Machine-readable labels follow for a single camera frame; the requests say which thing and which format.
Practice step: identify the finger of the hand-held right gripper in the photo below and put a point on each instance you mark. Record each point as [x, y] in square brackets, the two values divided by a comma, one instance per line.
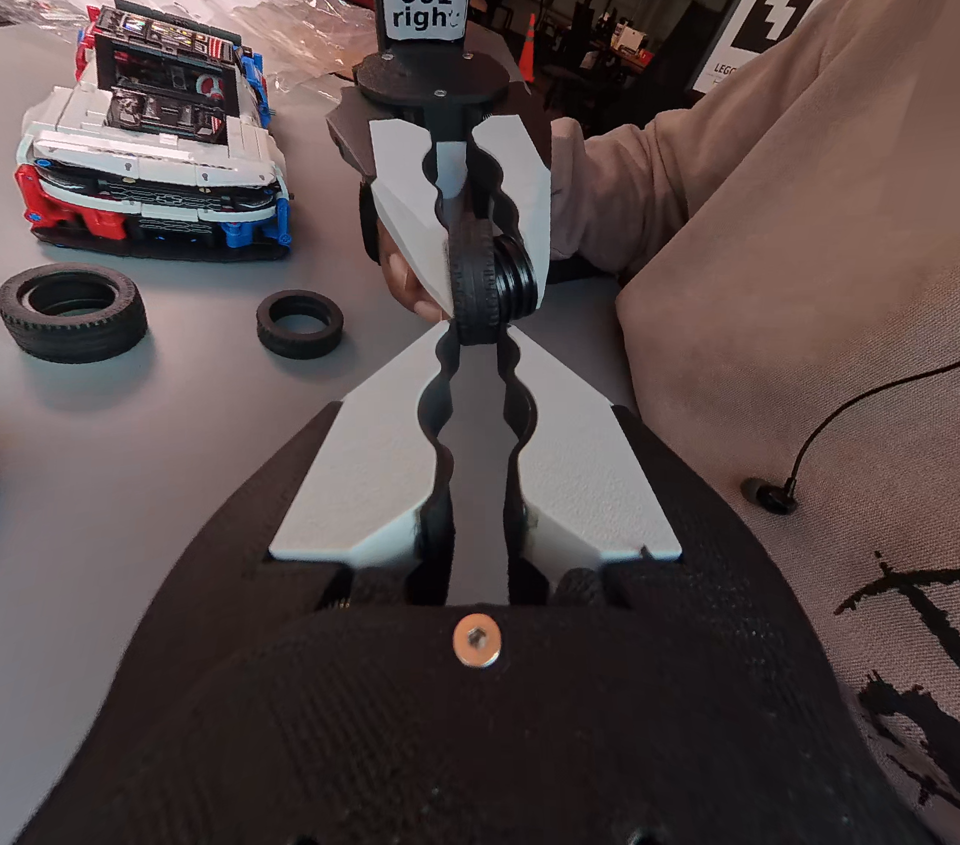
[521, 177]
[401, 185]

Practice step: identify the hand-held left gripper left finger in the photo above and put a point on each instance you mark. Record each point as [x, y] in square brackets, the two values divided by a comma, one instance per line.
[352, 485]

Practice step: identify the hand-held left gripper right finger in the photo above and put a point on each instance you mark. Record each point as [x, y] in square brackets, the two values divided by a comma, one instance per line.
[600, 485]

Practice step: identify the black toy wheel rim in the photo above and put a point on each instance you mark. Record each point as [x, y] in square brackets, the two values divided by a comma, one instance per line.
[517, 282]

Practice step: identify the black rubber toy tyre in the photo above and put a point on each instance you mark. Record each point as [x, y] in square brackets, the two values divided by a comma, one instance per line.
[22, 327]
[270, 335]
[472, 290]

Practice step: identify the toy brick race car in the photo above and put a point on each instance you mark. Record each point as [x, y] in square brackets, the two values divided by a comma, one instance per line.
[150, 147]

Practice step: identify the person's right forearm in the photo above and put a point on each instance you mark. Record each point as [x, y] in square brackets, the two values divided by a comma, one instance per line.
[675, 185]

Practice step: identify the person's right hand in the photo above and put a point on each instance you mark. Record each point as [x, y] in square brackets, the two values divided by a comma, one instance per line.
[401, 279]

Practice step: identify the person in beige hoodie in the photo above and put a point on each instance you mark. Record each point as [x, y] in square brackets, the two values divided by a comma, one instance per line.
[750, 410]

